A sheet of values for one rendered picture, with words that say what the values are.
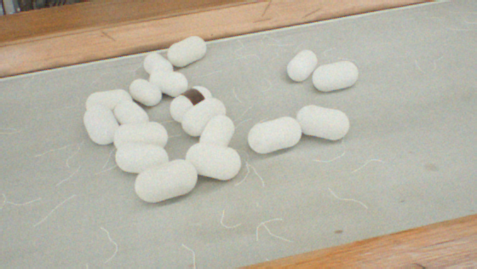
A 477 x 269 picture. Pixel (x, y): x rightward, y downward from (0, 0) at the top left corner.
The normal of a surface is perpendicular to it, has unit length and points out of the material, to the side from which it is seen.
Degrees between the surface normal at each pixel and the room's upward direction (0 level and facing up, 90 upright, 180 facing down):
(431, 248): 0
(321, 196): 0
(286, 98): 0
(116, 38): 45
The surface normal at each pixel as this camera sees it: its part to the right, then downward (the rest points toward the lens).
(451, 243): -0.11, -0.82
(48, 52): 0.06, -0.20
